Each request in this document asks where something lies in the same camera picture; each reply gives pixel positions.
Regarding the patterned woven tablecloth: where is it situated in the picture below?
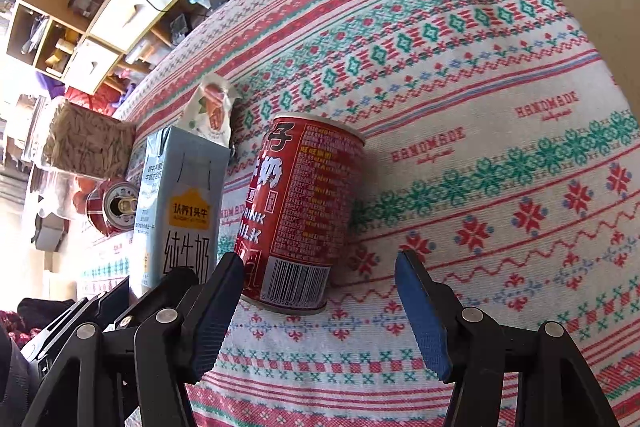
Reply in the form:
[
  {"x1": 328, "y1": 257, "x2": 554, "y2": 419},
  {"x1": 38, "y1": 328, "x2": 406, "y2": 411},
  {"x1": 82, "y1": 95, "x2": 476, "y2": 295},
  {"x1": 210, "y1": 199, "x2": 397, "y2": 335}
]
[{"x1": 75, "y1": 0, "x2": 640, "y2": 427}]

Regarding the purple cloth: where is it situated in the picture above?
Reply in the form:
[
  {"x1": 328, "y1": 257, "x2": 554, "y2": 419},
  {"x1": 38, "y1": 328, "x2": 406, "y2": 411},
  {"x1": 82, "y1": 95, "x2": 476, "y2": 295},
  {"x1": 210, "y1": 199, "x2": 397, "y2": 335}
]
[{"x1": 35, "y1": 72, "x2": 68, "y2": 100}]

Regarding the white snack wrapper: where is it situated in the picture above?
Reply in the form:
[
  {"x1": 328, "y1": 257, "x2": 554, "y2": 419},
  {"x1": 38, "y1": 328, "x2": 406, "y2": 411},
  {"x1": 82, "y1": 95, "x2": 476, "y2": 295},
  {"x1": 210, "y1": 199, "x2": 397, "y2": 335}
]
[{"x1": 179, "y1": 74, "x2": 237, "y2": 148}]

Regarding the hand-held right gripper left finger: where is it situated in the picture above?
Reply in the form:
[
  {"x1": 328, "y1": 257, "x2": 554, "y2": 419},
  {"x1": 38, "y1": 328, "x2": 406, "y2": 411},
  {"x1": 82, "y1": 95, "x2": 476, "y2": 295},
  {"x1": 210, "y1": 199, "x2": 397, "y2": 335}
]
[{"x1": 22, "y1": 252, "x2": 246, "y2": 427}]

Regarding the wooden shelf unit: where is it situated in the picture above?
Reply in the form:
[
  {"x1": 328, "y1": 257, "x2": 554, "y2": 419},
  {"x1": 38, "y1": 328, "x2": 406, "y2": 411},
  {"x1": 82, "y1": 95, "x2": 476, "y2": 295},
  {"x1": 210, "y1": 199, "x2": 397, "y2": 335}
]
[{"x1": 5, "y1": 0, "x2": 178, "y2": 95}]

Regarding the glass jar of brown sticks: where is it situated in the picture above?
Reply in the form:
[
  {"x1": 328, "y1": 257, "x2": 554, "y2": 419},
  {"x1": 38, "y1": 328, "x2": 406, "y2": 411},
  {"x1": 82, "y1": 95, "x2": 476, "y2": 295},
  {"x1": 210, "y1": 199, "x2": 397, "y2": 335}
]
[{"x1": 42, "y1": 102, "x2": 136, "y2": 182}]

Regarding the light blue milk carton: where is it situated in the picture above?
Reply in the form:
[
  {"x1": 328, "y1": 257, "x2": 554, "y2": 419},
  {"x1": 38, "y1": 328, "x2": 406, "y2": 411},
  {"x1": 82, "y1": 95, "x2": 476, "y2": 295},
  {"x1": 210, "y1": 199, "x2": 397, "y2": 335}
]
[{"x1": 132, "y1": 125, "x2": 233, "y2": 290}]

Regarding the dark red drink can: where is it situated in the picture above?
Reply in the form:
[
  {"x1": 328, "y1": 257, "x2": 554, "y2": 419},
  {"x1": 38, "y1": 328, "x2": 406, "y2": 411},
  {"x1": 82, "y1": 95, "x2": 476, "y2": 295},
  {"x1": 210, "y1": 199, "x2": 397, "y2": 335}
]
[{"x1": 235, "y1": 113, "x2": 367, "y2": 315}]

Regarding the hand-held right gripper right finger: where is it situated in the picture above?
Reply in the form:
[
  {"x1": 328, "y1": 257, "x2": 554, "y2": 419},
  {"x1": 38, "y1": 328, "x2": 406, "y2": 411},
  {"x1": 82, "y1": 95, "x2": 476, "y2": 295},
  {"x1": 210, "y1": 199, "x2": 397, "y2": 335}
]
[{"x1": 395, "y1": 250, "x2": 621, "y2": 427}]

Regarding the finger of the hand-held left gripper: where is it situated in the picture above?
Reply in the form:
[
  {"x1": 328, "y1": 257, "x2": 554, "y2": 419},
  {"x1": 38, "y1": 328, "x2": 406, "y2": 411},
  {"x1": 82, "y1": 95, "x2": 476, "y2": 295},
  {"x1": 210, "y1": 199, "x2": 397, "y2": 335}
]
[
  {"x1": 27, "y1": 276, "x2": 132, "y2": 360},
  {"x1": 114, "y1": 267, "x2": 200, "y2": 330}
]

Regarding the red cloth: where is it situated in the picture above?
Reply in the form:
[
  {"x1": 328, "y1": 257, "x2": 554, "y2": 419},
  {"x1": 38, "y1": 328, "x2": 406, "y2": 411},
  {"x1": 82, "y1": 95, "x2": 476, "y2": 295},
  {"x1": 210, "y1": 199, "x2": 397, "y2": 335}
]
[{"x1": 65, "y1": 84, "x2": 121, "y2": 118}]

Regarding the red can with top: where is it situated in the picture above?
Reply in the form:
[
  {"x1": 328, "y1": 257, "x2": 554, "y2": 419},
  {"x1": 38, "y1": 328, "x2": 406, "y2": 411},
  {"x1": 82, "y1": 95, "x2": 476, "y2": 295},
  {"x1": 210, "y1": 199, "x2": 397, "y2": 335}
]
[{"x1": 85, "y1": 179, "x2": 141, "y2": 237}]

